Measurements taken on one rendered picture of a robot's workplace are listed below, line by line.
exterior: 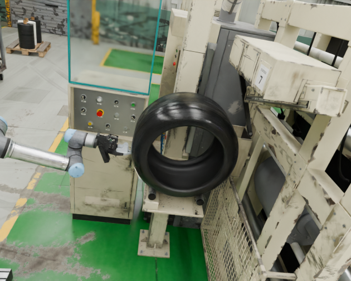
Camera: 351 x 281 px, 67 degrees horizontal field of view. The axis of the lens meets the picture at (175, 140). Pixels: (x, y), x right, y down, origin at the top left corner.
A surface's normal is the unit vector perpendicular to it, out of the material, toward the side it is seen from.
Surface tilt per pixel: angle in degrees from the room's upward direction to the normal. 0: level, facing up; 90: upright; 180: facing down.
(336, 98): 72
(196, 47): 90
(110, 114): 90
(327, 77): 90
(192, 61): 90
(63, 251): 0
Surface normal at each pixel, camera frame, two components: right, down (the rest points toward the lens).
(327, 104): 0.08, 0.20
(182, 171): 0.01, -0.44
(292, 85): 0.04, 0.49
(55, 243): 0.18, -0.86
